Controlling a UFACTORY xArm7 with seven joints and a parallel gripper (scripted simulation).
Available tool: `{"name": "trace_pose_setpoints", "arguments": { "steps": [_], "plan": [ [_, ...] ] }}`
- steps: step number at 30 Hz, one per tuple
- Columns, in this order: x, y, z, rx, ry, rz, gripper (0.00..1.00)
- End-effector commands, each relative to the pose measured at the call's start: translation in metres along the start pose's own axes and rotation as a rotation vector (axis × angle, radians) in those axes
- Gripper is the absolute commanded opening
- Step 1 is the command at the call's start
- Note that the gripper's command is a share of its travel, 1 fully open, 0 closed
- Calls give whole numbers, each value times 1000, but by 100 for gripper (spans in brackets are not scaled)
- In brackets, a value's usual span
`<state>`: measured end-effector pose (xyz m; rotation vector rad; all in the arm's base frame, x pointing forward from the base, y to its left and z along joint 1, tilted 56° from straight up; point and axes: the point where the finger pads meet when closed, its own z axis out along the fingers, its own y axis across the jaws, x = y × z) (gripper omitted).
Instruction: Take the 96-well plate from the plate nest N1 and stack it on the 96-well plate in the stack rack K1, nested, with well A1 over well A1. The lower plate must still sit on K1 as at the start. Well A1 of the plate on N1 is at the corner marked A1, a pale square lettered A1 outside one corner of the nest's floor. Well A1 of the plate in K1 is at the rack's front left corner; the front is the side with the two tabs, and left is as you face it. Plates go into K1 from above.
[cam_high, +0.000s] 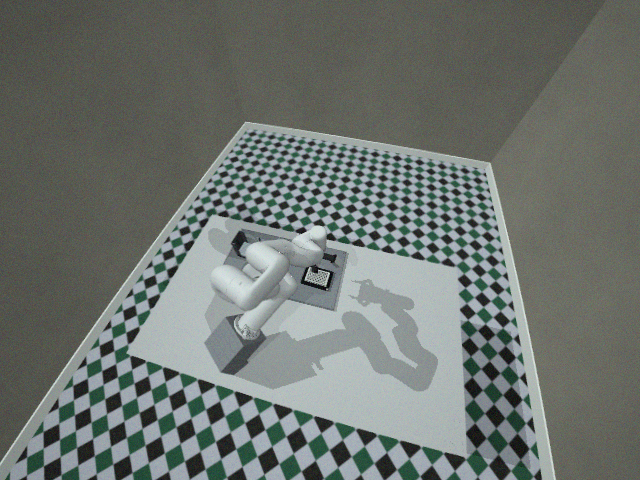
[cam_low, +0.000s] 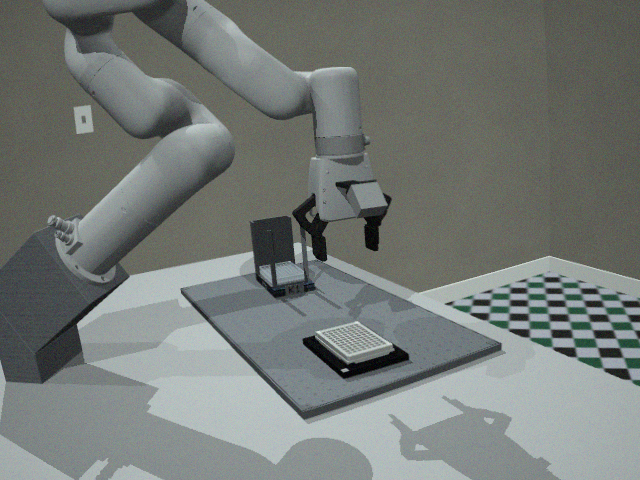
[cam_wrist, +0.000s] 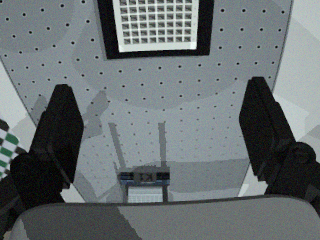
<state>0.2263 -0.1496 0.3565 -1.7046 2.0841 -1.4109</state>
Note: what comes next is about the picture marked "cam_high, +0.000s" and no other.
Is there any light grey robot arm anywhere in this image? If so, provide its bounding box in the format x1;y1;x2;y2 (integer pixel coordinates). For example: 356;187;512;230
210;225;342;340

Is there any dark grey rack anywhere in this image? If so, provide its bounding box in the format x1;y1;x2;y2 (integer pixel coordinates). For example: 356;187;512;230
231;230;248;259

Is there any black flat square pad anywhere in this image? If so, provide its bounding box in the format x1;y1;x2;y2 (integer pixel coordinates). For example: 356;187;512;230
301;267;334;291

